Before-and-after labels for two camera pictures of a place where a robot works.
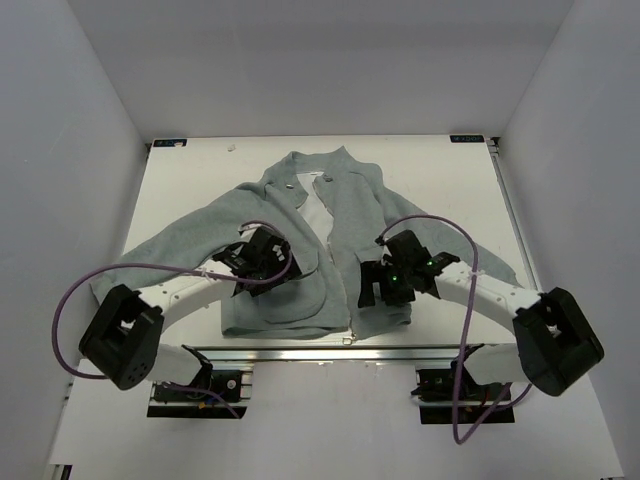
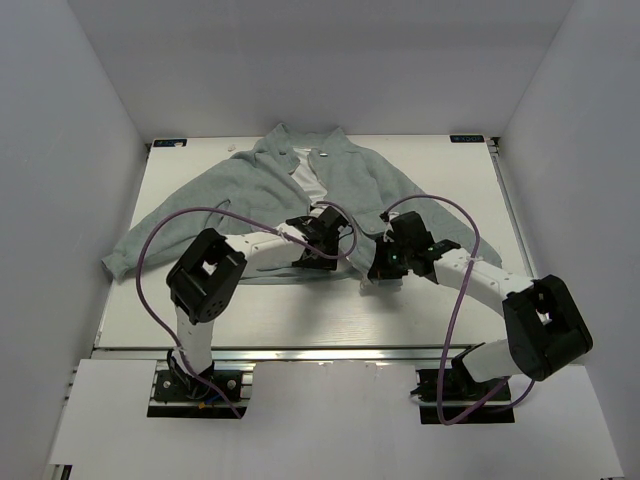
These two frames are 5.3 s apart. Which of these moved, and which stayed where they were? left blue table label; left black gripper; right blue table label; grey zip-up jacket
Moved: left black gripper; grey zip-up jacket
Stayed: right blue table label; left blue table label
